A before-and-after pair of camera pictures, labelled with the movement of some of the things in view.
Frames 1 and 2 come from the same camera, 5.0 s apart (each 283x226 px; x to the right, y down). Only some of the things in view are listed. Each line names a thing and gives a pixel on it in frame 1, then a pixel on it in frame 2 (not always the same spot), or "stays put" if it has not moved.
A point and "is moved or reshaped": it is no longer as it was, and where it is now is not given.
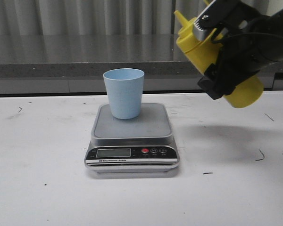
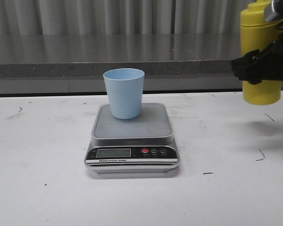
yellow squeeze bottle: (202, 53) is moved or reshaped
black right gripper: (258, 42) → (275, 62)
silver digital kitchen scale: (145, 144) stays put
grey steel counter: (74, 63) stays put
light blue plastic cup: (125, 86) stays put
